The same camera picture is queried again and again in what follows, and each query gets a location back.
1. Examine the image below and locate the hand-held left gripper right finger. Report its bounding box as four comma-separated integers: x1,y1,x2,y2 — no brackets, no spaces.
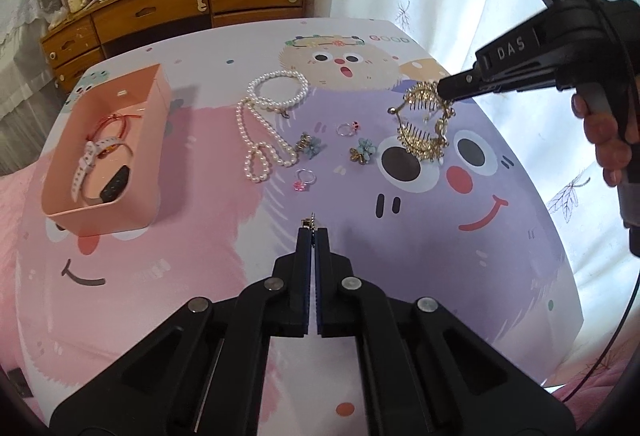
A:
315,228,577,436

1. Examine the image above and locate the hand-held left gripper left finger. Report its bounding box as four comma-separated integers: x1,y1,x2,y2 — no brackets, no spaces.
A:
49,228,314,436

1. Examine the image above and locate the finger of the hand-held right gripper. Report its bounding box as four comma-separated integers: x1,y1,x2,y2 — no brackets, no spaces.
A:
436,70,484,103

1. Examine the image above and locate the gold crown hair comb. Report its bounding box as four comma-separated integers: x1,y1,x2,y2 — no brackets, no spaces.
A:
388,80,457,163

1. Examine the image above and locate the pink plastic box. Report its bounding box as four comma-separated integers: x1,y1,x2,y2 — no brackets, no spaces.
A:
41,63,173,238

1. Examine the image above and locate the person's right hand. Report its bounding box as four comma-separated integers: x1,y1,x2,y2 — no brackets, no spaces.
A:
571,93,634,188

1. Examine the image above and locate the cartoon printed tablecloth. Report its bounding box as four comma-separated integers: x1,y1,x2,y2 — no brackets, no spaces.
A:
0,17,585,436

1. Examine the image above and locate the blue flower hair clip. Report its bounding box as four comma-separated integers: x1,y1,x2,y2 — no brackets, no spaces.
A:
349,139,377,165
296,133,322,158

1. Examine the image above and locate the white band smartwatch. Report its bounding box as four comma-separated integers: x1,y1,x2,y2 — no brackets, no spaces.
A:
70,136,134,207

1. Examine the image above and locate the wooden dresser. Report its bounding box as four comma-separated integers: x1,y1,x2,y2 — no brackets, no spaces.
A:
40,0,309,93

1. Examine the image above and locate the white lace cloth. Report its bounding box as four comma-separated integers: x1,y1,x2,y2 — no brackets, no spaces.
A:
0,0,63,119

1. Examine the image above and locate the pink flower ring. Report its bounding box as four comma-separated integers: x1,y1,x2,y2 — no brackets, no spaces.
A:
293,169,318,193

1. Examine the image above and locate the long pearl necklace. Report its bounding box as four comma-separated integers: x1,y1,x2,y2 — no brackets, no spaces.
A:
237,95,299,184

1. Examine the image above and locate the pearl bracelet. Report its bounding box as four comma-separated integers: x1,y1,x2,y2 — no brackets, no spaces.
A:
247,69,310,119

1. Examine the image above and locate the red string bracelet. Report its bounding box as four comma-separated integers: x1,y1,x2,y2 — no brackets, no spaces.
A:
84,111,144,143

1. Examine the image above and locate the black cable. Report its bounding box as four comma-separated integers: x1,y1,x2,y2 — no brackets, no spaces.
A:
554,261,640,403

